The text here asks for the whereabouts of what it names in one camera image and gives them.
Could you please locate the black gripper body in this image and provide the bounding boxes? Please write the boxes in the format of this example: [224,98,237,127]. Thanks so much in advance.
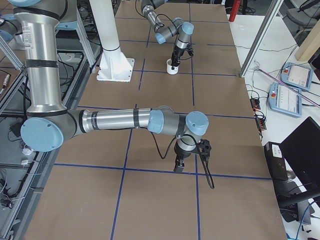
[174,138,195,165]
[171,46,186,66]

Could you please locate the white smiley face mug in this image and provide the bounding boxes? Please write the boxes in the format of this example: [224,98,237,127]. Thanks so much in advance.
[166,59,179,75]

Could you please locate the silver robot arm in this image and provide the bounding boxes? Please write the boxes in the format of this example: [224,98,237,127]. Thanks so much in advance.
[140,0,194,75]
[12,0,211,174]

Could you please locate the blue tape strip lengthwise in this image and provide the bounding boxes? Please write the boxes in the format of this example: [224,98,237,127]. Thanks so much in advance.
[188,3,201,240]

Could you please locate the brown paper table cover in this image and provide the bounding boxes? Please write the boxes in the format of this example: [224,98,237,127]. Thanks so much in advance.
[24,1,287,240]

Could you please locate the red fire extinguisher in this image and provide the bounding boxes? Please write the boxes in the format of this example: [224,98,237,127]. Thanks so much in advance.
[228,0,241,22]

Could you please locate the black power strip right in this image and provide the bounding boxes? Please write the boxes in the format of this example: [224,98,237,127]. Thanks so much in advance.
[255,115,267,131]

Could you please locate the black power strip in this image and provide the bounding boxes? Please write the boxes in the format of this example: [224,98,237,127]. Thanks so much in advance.
[250,97,261,111]
[255,115,267,131]

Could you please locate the black power strip left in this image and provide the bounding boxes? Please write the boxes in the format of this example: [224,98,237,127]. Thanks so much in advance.
[250,97,261,111]

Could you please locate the teach pendant near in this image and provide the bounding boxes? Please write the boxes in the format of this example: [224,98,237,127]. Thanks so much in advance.
[268,82,302,118]

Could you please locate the teach pendant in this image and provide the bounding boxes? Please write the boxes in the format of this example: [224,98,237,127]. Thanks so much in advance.
[268,82,302,118]
[280,62,314,91]

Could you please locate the black monitor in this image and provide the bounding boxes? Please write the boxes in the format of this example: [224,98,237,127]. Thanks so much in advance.
[263,116,320,208]

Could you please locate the teach pendant far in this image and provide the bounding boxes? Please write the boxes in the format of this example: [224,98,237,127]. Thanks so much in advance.
[280,62,314,91]

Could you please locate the blue tape strip crosswise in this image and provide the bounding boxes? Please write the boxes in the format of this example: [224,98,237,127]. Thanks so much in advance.
[53,163,272,180]

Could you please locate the wooden beam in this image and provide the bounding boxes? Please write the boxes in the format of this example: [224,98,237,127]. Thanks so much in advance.
[294,20,320,62]

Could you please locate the purple rod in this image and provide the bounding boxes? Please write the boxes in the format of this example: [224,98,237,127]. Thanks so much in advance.
[257,68,320,108]

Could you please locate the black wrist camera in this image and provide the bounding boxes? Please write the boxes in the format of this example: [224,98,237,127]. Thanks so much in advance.
[198,139,212,162]
[185,45,194,57]

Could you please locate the black camera cable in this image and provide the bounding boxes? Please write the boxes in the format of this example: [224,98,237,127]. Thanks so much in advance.
[149,129,216,190]

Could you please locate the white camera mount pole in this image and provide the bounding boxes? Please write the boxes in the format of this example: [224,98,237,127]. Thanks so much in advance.
[89,0,135,83]

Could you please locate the grey aluminium frame post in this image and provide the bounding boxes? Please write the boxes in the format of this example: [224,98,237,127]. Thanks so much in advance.
[239,0,284,78]

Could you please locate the blue network cable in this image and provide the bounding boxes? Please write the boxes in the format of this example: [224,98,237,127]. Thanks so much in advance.
[286,199,316,240]

